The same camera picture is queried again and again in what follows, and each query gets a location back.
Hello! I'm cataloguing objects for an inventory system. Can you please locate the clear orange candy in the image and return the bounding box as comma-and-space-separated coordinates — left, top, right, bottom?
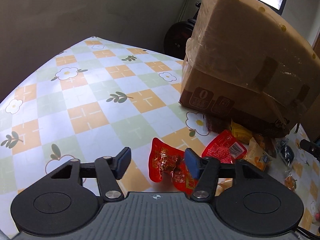
285, 172, 298, 193

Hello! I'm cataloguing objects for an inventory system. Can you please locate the orange brown snack packet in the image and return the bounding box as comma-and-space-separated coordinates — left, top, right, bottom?
254, 134, 277, 158

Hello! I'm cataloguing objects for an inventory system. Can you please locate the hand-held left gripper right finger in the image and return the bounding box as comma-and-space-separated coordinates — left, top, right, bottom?
184, 148, 275, 202

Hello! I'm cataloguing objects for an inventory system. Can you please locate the checkered floral tablecloth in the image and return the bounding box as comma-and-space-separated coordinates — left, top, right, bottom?
0, 36, 320, 239

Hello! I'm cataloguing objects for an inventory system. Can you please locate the black exercise bike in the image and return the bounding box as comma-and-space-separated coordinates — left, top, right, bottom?
164, 0, 210, 60

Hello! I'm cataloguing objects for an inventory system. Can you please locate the wooden panel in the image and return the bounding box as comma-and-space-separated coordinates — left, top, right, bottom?
299, 30, 320, 143

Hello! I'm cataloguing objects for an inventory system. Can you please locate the dark blue snack packet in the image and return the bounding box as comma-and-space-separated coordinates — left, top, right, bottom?
276, 139, 295, 165

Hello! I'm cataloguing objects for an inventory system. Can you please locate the dark brown snack packet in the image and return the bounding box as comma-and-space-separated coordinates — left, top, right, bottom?
204, 116, 232, 133

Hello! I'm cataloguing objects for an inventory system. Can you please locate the yellow snack packet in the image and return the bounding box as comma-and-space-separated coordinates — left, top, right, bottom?
230, 120, 252, 145

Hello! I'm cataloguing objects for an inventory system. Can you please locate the beige snack packet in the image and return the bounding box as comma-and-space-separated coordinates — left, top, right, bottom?
244, 138, 273, 172

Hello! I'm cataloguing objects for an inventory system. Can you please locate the red crinkled snack packet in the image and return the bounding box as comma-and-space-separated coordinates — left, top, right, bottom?
149, 137, 200, 194

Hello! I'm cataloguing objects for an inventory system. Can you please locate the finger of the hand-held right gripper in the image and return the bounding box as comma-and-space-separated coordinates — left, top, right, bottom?
299, 139, 320, 159

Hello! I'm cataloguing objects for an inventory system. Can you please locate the cardboard box with plastic liner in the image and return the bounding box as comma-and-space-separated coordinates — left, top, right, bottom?
178, 0, 320, 138

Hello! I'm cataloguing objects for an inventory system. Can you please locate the red snack packet white label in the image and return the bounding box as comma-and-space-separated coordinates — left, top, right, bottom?
201, 129, 248, 164

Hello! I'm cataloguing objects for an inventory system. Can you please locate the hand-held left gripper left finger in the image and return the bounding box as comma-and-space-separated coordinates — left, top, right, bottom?
44, 147, 132, 201

